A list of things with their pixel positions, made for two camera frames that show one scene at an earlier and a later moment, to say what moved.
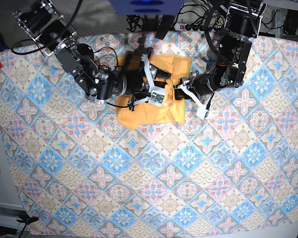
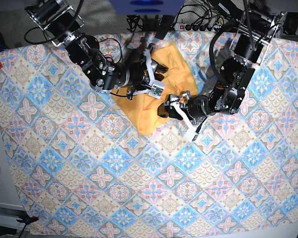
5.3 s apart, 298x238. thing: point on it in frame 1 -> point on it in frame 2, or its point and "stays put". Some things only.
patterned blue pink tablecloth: x=241 y=173 stays put
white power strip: x=181 y=27 stays put
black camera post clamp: x=164 y=24 stays put
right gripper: x=197 y=86 -> x=189 y=109
